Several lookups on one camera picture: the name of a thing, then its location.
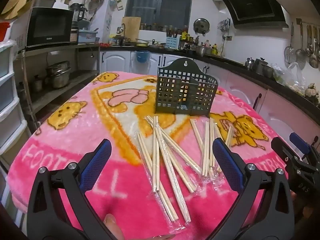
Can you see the dark framed window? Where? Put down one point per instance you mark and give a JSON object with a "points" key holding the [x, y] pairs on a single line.
{"points": [[160, 2]]}

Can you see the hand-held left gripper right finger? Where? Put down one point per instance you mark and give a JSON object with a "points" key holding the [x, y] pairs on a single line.
{"points": [[227, 165]]}

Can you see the dark green plastic utensil holder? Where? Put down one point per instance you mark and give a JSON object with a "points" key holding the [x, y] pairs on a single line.
{"points": [[175, 97]]}

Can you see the ginger root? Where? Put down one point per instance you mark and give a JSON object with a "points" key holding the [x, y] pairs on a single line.
{"points": [[312, 90]]}

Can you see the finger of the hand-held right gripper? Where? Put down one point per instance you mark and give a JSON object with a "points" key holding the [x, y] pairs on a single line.
{"points": [[282, 148], [298, 141]]}

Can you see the metal shelf rack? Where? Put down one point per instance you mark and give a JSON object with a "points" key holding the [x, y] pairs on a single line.
{"points": [[62, 80]]}

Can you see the bunch of wooden chopsticks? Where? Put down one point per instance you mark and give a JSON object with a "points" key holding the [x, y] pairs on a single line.
{"points": [[157, 155]]}

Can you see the blue hanging bucket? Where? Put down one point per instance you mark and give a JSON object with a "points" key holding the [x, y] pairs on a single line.
{"points": [[143, 56]]}

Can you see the metal sink faucet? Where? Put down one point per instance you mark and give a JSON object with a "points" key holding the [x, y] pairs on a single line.
{"points": [[121, 28]]}

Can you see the grey metal box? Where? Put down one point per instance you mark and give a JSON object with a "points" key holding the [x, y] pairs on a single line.
{"points": [[44, 2]]}

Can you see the black microwave oven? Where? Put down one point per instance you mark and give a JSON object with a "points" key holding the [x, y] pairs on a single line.
{"points": [[47, 26]]}

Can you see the blue knife holder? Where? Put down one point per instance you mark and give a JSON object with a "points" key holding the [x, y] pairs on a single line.
{"points": [[172, 43]]}

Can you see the stacked steel pots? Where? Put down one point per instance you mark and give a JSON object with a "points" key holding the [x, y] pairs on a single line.
{"points": [[58, 75]]}

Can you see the white plastic drawer unit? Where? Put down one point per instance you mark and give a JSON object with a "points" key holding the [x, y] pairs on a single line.
{"points": [[8, 100]]}

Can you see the cluster of hanging metal tools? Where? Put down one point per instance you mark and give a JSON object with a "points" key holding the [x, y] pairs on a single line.
{"points": [[224, 26]]}

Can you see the red plastic container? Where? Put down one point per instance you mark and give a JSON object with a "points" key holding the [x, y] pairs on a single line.
{"points": [[3, 31]]}

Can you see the wooden cutting board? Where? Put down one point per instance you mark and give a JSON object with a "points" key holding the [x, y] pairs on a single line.
{"points": [[131, 28]]}

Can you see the hanging steel pan lid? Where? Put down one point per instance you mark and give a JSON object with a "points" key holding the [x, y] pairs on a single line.
{"points": [[201, 25]]}

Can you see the open steel pot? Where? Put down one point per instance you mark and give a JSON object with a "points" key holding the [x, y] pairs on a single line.
{"points": [[267, 71]]}

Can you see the light blue storage box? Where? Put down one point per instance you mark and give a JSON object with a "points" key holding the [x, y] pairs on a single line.
{"points": [[87, 36]]}

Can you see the person's left hand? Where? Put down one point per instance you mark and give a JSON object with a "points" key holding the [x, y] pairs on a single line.
{"points": [[112, 226]]}

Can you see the clear plastic bag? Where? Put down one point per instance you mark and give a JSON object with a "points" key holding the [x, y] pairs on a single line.
{"points": [[290, 77]]}

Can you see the cluster of sauce bottles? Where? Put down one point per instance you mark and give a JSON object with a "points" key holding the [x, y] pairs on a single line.
{"points": [[211, 48]]}

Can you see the black kitchen countertop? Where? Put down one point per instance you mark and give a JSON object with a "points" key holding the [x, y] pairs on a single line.
{"points": [[235, 63]]}

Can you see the countertop blender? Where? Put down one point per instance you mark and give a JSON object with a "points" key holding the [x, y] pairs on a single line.
{"points": [[77, 13]]}

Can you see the lidded steel pot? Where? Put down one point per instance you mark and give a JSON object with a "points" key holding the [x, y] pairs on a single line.
{"points": [[260, 66]]}

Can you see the small steel pot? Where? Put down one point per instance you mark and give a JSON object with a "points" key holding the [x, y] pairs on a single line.
{"points": [[38, 84]]}

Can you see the row of hanging metal ladles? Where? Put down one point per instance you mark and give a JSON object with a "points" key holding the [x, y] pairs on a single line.
{"points": [[301, 52]]}

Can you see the wall socket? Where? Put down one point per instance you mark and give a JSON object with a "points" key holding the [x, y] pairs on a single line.
{"points": [[229, 38]]}

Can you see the white kitchen cabinets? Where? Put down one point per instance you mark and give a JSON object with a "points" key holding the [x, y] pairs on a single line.
{"points": [[117, 60]]}

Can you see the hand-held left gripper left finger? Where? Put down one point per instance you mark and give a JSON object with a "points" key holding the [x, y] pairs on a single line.
{"points": [[96, 165]]}

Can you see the small steel kettle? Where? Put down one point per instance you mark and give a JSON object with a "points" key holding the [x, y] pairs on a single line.
{"points": [[249, 63]]}

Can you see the black range hood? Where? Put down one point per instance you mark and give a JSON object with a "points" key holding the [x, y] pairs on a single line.
{"points": [[252, 1]]}

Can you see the row of spice jars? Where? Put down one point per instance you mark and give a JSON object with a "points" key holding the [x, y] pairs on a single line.
{"points": [[162, 28]]}

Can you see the steel bowl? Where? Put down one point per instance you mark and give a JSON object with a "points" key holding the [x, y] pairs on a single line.
{"points": [[203, 50]]}

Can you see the pink kitchen cabinets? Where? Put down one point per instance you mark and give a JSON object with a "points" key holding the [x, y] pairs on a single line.
{"points": [[282, 110]]}

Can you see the pink printed blanket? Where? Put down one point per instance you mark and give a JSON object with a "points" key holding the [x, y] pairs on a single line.
{"points": [[120, 187]]}

